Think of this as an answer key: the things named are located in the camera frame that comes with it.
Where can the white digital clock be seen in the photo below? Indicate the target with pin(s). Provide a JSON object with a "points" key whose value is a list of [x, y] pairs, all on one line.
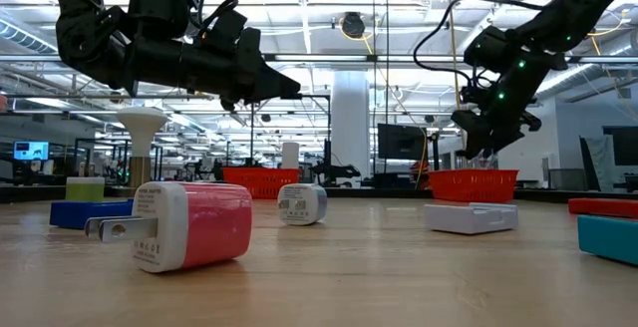
{"points": [[468, 220]]}

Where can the pink power adapter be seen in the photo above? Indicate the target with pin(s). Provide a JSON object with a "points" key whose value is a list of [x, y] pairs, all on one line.
{"points": [[214, 227]]}

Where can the light green power adapter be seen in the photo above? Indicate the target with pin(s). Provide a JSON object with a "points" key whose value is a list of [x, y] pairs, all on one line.
{"points": [[85, 190]]}

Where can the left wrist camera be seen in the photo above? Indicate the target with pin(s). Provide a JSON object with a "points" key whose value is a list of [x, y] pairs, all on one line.
{"points": [[224, 25]]}

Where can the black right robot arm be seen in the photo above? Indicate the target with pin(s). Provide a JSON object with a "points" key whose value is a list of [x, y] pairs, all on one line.
{"points": [[573, 13]]}

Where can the grey leaning board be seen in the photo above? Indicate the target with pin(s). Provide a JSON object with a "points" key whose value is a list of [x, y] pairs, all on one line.
{"points": [[595, 162]]}

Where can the long ceiling light fixture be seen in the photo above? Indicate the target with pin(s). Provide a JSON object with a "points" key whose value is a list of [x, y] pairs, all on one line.
{"points": [[319, 59]]}

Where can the red plastic basket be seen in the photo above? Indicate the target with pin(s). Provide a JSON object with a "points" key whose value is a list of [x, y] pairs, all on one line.
{"points": [[259, 180], [473, 185]]}

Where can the light blue power adapter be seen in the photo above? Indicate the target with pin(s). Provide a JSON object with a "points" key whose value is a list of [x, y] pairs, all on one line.
{"points": [[299, 205]]}

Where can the white building column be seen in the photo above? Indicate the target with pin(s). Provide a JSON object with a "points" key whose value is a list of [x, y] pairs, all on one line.
{"points": [[350, 132]]}

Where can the blue digital clock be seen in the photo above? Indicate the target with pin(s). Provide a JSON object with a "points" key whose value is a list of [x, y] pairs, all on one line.
{"points": [[85, 215]]}

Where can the orange sand hourglass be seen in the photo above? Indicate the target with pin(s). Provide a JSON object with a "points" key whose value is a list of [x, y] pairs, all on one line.
{"points": [[461, 160]]}

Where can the black gantry frame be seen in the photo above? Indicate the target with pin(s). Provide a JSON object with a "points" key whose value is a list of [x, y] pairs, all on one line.
{"points": [[319, 97]]}

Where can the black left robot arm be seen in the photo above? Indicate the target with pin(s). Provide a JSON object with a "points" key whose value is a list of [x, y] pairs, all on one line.
{"points": [[80, 38]]}

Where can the grey mesh bin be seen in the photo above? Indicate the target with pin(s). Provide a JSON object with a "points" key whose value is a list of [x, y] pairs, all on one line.
{"points": [[566, 180]]}

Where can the black wall panel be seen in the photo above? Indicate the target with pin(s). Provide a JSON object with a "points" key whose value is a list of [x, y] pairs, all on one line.
{"points": [[623, 147]]}

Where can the red digital clock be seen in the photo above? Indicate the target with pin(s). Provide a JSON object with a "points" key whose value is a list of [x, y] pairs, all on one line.
{"points": [[603, 208]]}

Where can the background black robot arm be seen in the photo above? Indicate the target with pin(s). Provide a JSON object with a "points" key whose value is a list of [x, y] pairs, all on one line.
{"points": [[334, 171]]}

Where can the black monitor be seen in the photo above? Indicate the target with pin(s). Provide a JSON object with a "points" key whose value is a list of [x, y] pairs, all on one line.
{"points": [[401, 141]]}

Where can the teal digital clock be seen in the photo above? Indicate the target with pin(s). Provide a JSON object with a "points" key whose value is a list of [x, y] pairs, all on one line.
{"points": [[608, 239]]}

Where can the small computer monitor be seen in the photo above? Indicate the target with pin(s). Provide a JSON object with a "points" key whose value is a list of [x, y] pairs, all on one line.
{"points": [[31, 150]]}

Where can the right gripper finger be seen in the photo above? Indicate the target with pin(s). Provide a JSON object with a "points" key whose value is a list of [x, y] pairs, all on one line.
{"points": [[503, 140], [473, 140]]}

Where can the white cylinder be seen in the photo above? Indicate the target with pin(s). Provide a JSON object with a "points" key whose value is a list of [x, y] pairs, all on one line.
{"points": [[290, 155]]}

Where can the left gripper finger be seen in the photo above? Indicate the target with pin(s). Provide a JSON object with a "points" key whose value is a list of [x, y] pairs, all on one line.
{"points": [[269, 98], [276, 83]]}

